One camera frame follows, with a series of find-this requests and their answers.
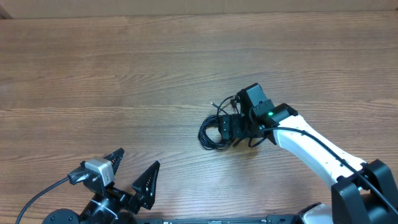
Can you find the black cable bundle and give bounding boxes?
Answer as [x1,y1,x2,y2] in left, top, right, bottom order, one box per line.
[197,95,242,152]

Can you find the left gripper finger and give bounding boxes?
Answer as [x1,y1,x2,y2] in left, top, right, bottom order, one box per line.
[131,161,160,210]
[104,148,124,174]

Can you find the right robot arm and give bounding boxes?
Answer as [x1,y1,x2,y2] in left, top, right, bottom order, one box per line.
[217,83,397,224]

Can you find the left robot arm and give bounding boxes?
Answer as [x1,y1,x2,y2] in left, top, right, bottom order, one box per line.
[43,148,160,224]

